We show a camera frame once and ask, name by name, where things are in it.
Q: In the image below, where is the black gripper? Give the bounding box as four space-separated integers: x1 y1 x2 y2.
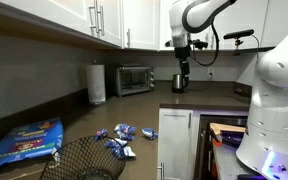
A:
174 45 192 91

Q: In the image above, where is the black wire mesh basket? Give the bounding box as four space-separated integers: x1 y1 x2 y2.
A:
38 135 127 180

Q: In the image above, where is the steel electric kettle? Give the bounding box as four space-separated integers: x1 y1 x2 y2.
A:
171 73 186 94

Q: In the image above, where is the silver toaster oven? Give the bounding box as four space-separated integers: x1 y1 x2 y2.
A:
112 64 156 98

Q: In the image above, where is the white upper cabinet door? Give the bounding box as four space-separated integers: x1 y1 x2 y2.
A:
0 0 97 38
259 0 288 49
122 0 161 52
159 0 176 52
95 0 123 48
213 0 269 51

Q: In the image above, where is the white cabinet door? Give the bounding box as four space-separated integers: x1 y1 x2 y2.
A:
213 0 269 51
122 0 161 52
95 0 123 48
157 108 195 180
159 0 176 52
259 0 288 49
0 0 97 38

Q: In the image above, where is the white lower cabinet door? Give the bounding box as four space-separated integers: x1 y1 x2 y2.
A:
157 108 195 180

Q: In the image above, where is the wooden board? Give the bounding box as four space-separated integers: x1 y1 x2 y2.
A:
209 122 247 136

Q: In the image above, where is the blue snack packet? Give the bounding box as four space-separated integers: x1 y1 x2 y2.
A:
123 145 137 158
116 130 136 141
104 138 129 159
113 123 138 134
93 128 109 142
141 127 159 140

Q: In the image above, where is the black dishwasher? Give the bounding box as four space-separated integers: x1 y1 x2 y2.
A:
194 110 252 180

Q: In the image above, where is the white paper towel roll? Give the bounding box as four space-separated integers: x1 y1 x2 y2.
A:
85 59 107 105

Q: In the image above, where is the grey perforated robot table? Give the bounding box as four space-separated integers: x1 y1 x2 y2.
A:
212 141 262 180

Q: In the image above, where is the blue snack box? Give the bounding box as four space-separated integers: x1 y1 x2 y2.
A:
0 116 65 170

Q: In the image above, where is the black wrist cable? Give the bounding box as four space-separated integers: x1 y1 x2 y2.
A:
189 19 221 68

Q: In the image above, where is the black camera on stand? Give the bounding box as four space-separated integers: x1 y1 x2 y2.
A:
222 28 256 57

